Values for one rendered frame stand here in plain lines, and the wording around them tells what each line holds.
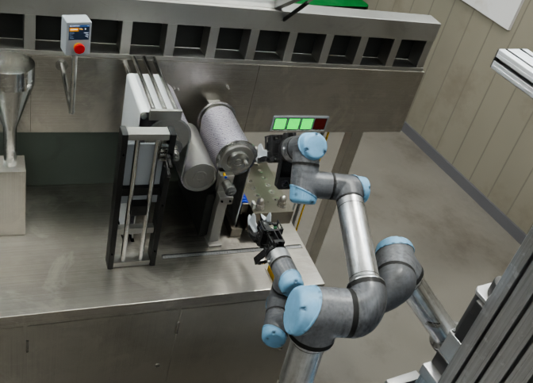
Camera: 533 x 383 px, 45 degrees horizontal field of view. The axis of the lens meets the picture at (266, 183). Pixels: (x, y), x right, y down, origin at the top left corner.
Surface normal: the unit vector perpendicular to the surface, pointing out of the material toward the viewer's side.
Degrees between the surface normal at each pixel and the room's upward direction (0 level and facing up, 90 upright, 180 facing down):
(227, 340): 90
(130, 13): 90
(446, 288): 0
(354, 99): 90
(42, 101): 90
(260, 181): 0
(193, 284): 0
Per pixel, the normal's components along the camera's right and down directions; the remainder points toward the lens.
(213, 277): 0.22, -0.79
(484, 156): -0.87, 0.11
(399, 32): 0.33, 0.62
